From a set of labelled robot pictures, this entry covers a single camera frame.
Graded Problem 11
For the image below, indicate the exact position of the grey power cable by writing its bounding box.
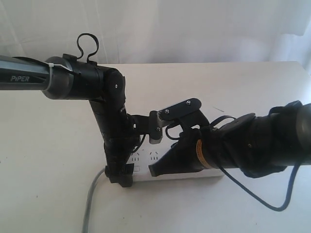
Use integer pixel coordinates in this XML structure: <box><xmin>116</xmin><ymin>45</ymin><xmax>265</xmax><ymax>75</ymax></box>
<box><xmin>82</xmin><ymin>168</ymin><xmax>106</xmax><ymax>233</ymax></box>

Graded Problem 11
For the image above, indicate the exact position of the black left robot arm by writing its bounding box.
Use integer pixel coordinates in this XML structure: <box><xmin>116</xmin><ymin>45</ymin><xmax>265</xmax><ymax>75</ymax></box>
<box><xmin>0</xmin><ymin>54</ymin><xmax>144</xmax><ymax>187</ymax></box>

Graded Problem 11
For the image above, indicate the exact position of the white sheer curtain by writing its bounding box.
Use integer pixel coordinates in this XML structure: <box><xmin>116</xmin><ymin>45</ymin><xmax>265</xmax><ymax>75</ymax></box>
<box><xmin>0</xmin><ymin>0</ymin><xmax>311</xmax><ymax>71</ymax></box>

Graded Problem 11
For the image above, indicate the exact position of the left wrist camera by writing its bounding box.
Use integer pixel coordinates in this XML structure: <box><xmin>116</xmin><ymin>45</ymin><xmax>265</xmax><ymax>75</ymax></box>
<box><xmin>148</xmin><ymin>111</ymin><xmax>163</xmax><ymax>145</ymax></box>

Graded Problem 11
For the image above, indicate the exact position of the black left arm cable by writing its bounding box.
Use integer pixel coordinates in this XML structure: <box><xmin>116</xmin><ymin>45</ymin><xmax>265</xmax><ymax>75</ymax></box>
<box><xmin>77</xmin><ymin>33</ymin><xmax>100</xmax><ymax>64</ymax></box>

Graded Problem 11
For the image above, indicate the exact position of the blue cable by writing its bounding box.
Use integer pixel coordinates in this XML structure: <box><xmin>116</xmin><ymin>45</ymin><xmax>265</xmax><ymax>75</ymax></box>
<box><xmin>218</xmin><ymin>162</ymin><xmax>299</xmax><ymax>211</ymax></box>

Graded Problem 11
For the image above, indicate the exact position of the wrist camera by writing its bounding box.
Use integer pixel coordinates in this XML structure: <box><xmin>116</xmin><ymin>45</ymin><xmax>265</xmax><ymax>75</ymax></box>
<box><xmin>148</xmin><ymin>111</ymin><xmax>163</xmax><ymax>145</ymax></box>
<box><xmin>157</xmin><ymin>98</ymin><xmax>202</xmax><ymax>121</ymax></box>

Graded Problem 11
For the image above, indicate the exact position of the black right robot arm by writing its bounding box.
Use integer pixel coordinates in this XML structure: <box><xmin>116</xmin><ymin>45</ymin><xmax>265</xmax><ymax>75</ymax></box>
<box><xmin>149</xmin><ymin>101</ymin><xmax>311</xmax><ymax>178</ymax></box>

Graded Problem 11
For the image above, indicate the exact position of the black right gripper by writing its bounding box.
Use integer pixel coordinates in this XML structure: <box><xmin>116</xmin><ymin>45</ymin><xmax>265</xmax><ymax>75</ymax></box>
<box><xmin>148</xmin><ymin>114</ymin><xmax>211</xmax><ymax>177</ymax></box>

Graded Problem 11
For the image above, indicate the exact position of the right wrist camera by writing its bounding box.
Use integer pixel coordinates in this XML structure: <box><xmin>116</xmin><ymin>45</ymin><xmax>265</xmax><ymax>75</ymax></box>
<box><xmin>157</xmin><ymin>98</ymin><xmax>202</xmax><ymax>121</ymax></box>

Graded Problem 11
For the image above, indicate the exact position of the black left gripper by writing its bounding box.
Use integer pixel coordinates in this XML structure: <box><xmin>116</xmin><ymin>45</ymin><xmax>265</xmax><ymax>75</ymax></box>
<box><xmin>89</xmin><ymin>98</ymin><xmax>149</xmax><ymax>187</ymax></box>

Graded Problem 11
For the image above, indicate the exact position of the white five-outlet power strip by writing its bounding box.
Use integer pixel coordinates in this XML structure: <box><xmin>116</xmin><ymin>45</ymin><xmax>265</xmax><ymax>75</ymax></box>
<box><xmin>127</xmin><ymin>145</ymin><xmax>224</xmax><ymax>183</ymax></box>

